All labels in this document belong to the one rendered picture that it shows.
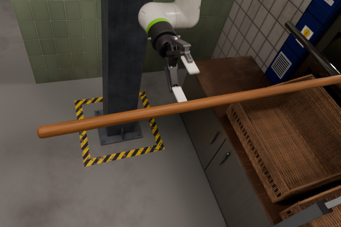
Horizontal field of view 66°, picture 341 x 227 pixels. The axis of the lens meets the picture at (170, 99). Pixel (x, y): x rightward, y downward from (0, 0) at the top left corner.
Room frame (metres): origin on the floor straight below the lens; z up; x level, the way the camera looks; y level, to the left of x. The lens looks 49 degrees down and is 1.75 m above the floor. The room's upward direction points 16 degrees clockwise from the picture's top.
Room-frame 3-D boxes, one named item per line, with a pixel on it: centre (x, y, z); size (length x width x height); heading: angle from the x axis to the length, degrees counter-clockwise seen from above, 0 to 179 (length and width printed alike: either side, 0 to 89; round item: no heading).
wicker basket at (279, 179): (0.91, -0.68, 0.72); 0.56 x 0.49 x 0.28; 30
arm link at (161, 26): (0.74, 0.08, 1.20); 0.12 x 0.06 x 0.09; 122
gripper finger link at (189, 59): (0.59, -0.01, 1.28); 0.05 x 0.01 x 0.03; 32
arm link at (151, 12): (0.83, 0.13, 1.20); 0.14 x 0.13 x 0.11; 32
